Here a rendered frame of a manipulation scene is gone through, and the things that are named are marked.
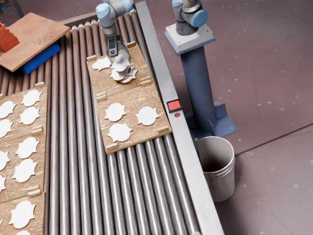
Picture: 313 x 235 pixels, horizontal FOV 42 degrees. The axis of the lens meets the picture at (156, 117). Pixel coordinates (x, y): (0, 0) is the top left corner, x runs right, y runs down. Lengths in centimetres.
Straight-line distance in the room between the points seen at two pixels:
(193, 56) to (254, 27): 161
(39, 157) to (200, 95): 131
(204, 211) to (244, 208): 108
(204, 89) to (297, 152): 80
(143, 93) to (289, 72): 174
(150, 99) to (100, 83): 38
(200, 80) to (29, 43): 119
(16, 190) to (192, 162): 87
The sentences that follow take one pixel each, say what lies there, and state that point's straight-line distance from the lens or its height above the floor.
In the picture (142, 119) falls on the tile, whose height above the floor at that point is 95.
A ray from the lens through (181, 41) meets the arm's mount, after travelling 260.
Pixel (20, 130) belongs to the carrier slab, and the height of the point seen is 94.
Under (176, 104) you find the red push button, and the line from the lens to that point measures 215.
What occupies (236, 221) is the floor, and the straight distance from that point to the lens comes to 275.
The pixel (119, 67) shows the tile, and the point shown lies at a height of 105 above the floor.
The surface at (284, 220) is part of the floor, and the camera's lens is 276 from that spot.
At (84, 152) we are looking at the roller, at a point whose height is 91.
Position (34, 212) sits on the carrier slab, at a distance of 198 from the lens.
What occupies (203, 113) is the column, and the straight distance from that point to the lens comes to 308.
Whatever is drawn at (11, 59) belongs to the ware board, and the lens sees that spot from 281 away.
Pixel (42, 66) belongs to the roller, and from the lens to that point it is 284.
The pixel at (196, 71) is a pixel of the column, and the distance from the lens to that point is 280.
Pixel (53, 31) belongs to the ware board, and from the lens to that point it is 291.
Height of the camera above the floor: 239
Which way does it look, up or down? 44 degrees down
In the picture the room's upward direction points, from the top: 18 degrees counter-clockwise
